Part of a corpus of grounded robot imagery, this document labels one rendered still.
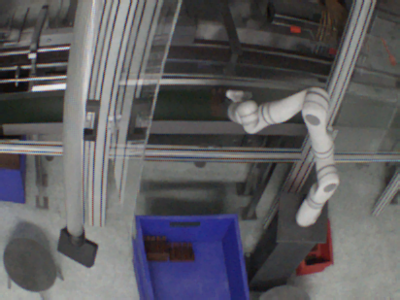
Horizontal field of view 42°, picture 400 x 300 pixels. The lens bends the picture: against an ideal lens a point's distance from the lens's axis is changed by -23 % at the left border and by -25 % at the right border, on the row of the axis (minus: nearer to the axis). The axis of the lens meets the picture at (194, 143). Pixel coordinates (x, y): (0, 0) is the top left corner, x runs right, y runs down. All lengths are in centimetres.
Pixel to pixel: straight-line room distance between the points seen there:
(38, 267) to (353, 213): 181
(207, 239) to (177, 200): 44
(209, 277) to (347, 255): 89
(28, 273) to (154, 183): 105
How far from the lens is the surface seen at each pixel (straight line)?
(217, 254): 267
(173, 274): 259
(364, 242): 324
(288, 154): 257
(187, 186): 311
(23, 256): 253
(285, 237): 240
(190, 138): 292
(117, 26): 193
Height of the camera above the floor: 253
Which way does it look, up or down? 51 degrees down
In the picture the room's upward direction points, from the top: 16 degrees clockwise
